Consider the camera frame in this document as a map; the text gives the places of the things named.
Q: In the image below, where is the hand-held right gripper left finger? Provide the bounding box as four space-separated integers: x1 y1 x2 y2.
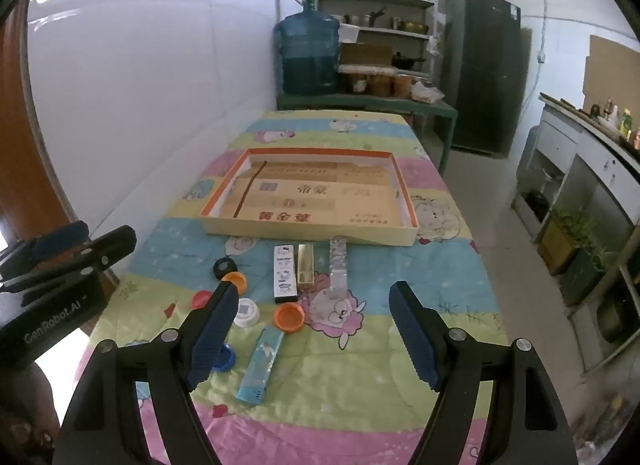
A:
52 281 241 465

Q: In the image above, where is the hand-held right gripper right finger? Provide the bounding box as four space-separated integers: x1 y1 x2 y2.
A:
389 281 578 465

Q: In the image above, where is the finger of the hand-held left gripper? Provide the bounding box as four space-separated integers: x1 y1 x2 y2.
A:
0 221 90 281
0 226 137 307

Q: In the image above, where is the blue bottle cap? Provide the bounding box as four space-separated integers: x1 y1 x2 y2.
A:
211 344 237 372

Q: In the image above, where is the white bottle cap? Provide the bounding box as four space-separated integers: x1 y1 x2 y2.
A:
232 297 260 328

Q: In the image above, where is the teal slim box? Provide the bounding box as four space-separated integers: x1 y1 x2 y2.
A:
236 325 286 403

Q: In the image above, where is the orange bottle cap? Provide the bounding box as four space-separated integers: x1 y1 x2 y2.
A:
273 304 306 333
221 272 247 295

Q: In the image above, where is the white and black long box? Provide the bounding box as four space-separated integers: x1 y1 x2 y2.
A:
272 244 299 304

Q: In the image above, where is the clear plastic box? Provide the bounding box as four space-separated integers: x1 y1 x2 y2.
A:
328 237 349 296

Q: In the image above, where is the gold rectangular box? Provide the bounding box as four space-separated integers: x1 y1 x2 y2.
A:
297 243 316 286

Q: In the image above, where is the orange-rimmed cardboard box tray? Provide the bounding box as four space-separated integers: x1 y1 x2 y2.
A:
199 147 420 247

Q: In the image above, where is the person's left forearm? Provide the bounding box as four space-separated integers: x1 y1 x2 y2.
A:
0 362 63 465

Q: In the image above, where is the brown wooden door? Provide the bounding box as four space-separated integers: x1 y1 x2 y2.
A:
0 0 118 296

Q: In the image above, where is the plant in yellow pot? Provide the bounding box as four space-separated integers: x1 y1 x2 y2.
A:
537 205 587 276

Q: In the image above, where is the plant in dark pot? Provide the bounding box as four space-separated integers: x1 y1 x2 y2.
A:
557 245 617 307

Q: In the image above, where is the black cooking pot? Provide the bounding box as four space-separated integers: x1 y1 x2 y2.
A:
522 187 551 220

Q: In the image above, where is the dark metal pot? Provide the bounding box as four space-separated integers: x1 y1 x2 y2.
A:
597 295 632 343

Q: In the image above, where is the grey gas cylinder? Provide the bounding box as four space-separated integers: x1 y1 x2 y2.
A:
520 125 542 180

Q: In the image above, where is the green metal bench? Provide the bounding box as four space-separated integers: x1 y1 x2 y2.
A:
276 92 459 176

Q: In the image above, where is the crumpled plastic bag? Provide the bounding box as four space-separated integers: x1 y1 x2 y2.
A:
411 82 445 103

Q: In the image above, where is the grey kitchen counter cabinet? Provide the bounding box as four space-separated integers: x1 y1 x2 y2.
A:
511 92 640 378

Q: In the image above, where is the blue water jug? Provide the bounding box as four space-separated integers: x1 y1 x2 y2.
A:
273 0 342 96

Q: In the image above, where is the dark green refrigerator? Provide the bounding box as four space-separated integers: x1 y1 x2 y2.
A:
440 0 523 156

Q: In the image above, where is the black frying pan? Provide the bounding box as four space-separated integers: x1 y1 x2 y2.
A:
392 52 427 70

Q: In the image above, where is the brown cardboard box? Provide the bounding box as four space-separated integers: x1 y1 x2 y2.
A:
340 42 393 66

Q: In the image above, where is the cardboard sheet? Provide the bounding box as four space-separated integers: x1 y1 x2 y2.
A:
582 35 640 118

